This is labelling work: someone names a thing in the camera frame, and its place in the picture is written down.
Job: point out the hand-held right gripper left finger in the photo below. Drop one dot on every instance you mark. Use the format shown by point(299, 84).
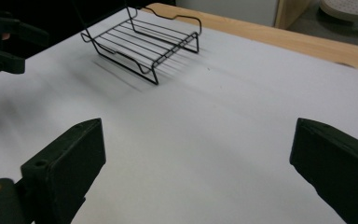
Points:
point(71, 168)

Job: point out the white chair base with caster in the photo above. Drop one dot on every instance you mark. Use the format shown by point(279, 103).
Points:
point(345, 11)

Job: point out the wooden table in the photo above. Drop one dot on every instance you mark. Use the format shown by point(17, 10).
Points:
point(276, 37)

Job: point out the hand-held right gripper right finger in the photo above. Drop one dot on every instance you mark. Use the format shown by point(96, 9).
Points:
point(338, 168)

